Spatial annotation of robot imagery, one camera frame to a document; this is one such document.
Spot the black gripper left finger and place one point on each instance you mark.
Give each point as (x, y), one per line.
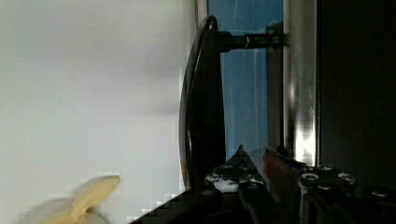
(239, 176)

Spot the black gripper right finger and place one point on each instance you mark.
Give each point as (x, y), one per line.
(313, 194)

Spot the black toaster oven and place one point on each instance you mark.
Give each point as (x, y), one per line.
(340, 86)

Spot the peeled toy banana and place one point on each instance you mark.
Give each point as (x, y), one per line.
(78, 212)

